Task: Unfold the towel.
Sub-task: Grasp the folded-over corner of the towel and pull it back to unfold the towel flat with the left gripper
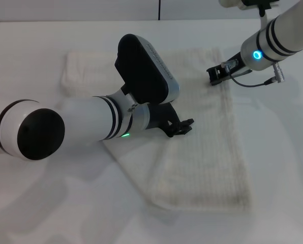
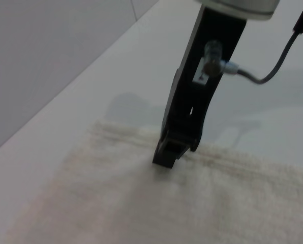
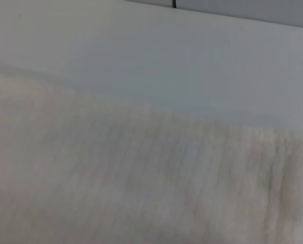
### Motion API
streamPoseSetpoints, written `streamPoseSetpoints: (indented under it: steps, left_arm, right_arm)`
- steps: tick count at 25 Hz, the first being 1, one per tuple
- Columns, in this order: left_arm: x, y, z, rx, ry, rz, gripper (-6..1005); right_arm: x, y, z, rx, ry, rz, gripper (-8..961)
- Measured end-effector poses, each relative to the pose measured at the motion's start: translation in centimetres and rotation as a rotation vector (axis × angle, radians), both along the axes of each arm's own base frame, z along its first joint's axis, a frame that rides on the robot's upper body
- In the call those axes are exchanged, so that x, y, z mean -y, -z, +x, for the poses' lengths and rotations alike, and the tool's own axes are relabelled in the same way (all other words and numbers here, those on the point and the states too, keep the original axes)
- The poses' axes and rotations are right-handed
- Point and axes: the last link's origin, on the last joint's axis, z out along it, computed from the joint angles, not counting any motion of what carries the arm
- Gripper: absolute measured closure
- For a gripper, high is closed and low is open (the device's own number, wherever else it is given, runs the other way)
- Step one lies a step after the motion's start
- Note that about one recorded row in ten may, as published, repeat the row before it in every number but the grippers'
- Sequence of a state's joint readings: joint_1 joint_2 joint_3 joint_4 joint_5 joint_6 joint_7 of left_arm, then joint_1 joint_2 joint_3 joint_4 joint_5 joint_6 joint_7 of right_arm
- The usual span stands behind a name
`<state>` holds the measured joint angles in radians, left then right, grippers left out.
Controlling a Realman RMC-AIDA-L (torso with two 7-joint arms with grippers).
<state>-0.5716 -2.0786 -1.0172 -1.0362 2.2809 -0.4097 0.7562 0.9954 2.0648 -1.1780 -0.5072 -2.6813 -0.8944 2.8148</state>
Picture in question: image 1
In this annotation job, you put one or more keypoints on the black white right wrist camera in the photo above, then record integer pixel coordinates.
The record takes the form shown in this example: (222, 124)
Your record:
(253, 3)

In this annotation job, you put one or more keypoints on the white ribbed towel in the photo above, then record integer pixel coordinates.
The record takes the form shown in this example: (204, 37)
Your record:
(205, 152)

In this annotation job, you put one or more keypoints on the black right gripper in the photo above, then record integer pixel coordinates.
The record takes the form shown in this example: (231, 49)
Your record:
(240, 67)

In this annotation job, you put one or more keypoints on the dark vertical wall strip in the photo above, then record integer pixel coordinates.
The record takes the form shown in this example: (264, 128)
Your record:
(159, 10)

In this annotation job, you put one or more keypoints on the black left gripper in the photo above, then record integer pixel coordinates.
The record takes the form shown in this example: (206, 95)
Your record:
(161, 114)

